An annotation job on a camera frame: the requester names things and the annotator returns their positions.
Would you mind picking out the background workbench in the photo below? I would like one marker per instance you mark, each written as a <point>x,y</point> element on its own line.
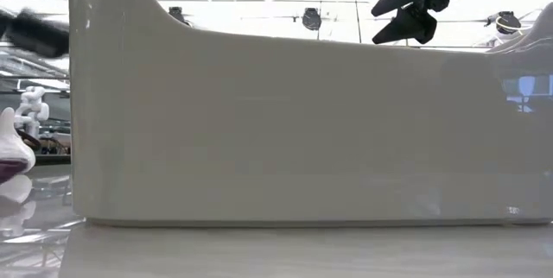
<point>52,159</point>

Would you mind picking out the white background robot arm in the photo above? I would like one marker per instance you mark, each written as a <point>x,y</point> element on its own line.
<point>32,109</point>

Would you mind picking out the black round floor device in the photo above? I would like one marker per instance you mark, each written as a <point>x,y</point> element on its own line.
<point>507,22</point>

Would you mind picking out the grey plastic basket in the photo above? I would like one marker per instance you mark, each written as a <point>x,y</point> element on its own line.
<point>276,131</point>

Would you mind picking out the beige pear-shaped squash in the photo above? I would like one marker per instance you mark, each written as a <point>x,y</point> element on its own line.
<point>13,144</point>

